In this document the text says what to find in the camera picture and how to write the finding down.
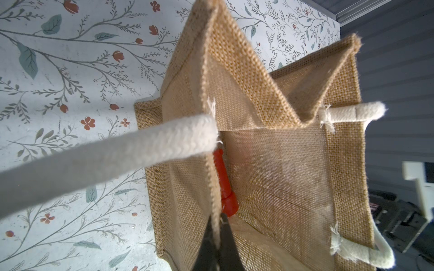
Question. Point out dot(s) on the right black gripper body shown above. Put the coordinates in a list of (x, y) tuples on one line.
[(402, 223)]

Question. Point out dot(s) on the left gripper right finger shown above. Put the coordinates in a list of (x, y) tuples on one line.
[(228, 256)]

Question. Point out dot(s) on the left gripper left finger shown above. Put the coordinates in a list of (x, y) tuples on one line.
[(207, 256)]

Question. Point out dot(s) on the red flashlight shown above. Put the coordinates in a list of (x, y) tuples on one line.
[(228, 197)]

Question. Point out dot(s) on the brown jute tote bag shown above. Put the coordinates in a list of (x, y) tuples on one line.
[(149, 90)]

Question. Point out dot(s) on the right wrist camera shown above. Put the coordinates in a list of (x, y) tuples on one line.
[(416, 171)]

